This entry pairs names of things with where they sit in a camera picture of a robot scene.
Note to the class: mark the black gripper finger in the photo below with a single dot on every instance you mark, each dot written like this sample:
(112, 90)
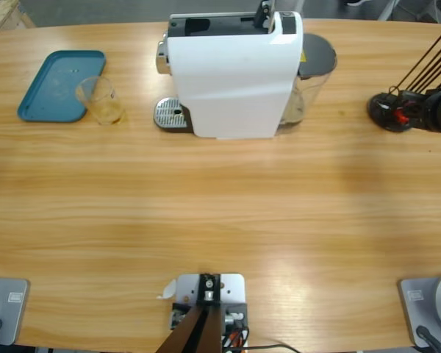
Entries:
(417, 119)
(415, 98)

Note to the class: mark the clear water tank dark lid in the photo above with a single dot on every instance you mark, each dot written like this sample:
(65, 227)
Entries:
(316, 55)

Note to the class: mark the dark camera post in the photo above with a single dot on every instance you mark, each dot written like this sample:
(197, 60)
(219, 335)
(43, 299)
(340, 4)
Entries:
(202, 331)

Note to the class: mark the clear glass cup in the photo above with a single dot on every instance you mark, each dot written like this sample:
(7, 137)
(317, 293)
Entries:
(104, 106)

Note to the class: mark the white mounting block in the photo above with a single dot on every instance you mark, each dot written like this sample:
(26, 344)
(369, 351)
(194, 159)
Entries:
(231, 290)

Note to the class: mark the teal plastic tray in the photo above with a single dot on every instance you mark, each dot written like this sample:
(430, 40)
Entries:
(55, 84)

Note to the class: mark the wooden crate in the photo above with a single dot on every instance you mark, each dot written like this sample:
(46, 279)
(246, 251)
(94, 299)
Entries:
(3, 14)

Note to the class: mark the white metal frame leg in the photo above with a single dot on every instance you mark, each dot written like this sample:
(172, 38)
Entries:
(386, 11)

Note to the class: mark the white capsule coffee machine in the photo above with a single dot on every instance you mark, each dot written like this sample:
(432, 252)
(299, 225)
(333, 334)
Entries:
(235, 84)

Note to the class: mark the red coffee capsule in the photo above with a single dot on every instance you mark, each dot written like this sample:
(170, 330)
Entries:
(400, 115)

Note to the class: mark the arm grey base plate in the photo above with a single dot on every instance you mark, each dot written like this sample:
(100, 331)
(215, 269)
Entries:
(11, 305)
(426, 305)

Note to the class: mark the white tape tag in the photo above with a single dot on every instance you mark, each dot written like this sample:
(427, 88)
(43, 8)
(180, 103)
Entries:
(168, 290)

